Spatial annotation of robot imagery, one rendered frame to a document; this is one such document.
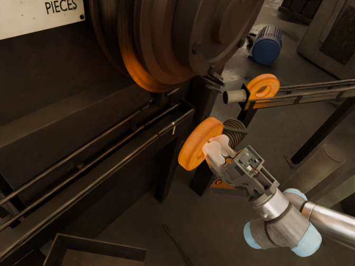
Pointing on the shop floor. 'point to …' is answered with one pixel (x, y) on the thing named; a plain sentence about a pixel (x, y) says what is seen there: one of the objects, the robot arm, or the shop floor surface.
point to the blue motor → (267, 45)
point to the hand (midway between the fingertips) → (203, 139)
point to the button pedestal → (336, 190)
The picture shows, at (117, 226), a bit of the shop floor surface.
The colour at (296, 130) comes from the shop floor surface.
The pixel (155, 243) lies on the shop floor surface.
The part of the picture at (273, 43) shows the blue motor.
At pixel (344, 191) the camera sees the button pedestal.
